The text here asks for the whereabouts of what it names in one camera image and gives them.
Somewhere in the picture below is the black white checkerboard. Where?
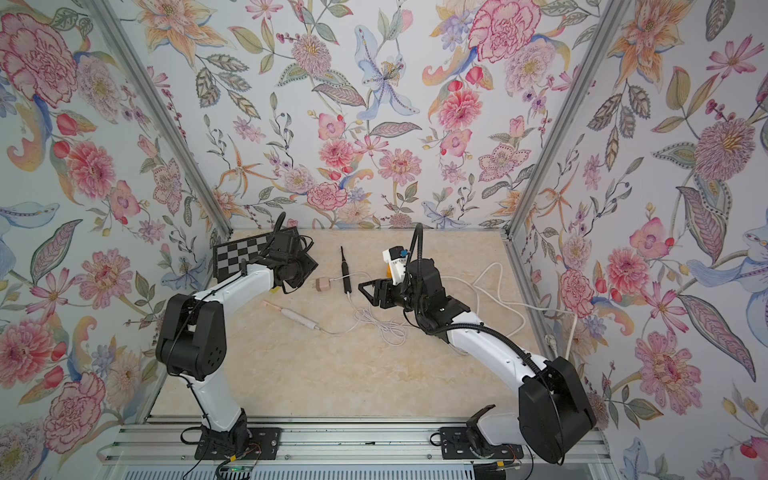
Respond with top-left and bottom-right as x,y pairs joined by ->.
213,233 -> 273,283

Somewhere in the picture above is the white pink electric toothbrush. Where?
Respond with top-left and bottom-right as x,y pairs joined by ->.
262,300 -> 321,331

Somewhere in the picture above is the white USB charging cable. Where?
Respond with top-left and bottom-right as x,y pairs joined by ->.
346,292 -> 421,347

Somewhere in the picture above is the pink USB charger block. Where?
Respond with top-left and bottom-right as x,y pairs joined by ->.
315,277 -> 331,292

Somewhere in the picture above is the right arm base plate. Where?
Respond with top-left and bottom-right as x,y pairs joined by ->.
429,426 -> 525,461

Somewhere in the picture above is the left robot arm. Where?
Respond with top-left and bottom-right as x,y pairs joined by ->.
155,213 -> 318,460

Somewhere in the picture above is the white power strip cord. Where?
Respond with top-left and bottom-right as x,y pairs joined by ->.
443,261 -> 578,361

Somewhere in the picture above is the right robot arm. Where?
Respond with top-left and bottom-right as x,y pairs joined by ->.
358,227 -> 597,464

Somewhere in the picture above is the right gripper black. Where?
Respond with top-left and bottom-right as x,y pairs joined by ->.
362,277 -> 431,317

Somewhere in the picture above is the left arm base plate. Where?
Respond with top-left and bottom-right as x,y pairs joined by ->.
194,426 -> 283,461

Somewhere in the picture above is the black electric toothbrush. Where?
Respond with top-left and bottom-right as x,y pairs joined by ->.
340,247 -> 353,295

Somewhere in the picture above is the aluminium mounting rail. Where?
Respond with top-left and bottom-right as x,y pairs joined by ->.
95,419 -> 613,468

